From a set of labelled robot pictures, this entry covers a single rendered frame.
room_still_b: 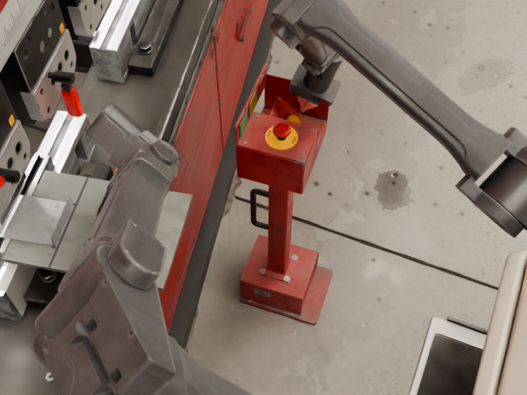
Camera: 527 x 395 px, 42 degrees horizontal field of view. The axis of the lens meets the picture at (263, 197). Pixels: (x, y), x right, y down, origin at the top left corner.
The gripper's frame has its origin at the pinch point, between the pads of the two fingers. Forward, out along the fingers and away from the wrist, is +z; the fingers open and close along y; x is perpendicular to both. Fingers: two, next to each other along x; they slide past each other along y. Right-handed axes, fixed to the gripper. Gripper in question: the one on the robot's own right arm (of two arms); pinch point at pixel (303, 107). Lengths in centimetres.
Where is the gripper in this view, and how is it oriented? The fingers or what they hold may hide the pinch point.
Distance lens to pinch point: 158.1
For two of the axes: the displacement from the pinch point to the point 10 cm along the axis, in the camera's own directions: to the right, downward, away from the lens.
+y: -9.1, -4.2, -0.2
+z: -2.4, 4.8, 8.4
